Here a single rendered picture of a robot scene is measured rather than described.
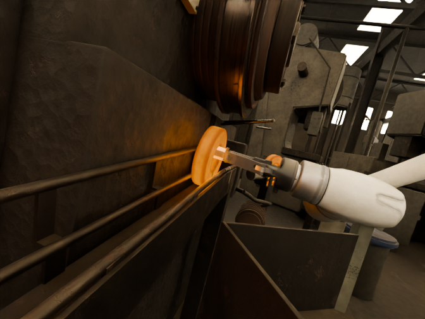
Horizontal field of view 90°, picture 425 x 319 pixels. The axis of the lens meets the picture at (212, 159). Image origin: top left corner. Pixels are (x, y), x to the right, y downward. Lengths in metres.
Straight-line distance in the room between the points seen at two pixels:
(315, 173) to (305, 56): 3.21
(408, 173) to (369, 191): 0.22
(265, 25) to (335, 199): 0.41
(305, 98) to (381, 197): 2.96
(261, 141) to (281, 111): 0.54
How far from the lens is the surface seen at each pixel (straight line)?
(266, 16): 0.60
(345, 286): 1.58
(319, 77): 3.49
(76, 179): 0.28
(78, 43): 0.33
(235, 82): 0.57
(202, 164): 0.47
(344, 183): 0.50
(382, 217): 0.53
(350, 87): 9.76
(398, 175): 0.72
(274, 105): 3.48
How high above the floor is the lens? 0.80
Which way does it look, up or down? 6 degrees down
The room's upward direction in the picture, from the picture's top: 14 degrees clockwise
